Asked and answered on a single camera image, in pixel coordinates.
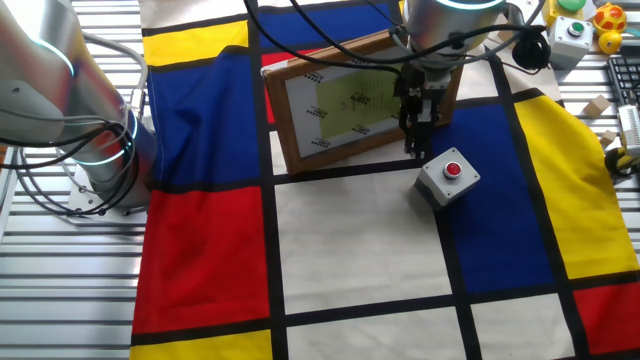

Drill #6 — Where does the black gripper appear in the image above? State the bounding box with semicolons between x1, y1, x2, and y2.
393;63;450;159

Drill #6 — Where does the grey red button box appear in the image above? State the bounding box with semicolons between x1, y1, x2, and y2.
413;147;482;212

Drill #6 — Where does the colour block tablecloth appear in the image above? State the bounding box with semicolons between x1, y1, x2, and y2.
128;0;640;360

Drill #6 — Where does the grey green button box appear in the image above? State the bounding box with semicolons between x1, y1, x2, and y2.
547;15;595;71

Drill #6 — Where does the yellow green button box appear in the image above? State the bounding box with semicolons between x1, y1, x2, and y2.
542;0;589;29

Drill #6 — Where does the black keyboard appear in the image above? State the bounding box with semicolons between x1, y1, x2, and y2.
606;54;640;107

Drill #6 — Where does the orange spotted toy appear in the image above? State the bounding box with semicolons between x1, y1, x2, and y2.
593;2;628;34

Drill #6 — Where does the wooden picture frame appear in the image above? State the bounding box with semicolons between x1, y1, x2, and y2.
261;29;464;176

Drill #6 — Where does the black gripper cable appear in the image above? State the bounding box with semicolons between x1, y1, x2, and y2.
243;0;551;81

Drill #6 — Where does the black yellow camera mount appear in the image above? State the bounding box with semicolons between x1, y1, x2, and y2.
603;147;640;177

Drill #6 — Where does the grey depth camera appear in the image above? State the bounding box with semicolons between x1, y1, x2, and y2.
617;104;640;157

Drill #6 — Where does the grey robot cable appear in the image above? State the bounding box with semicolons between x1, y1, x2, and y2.
9;32;150;214

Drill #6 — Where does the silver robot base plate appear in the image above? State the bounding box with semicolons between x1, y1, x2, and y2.
67;164;149;226

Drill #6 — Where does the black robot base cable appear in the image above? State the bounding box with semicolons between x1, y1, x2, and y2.
0;122;144;217

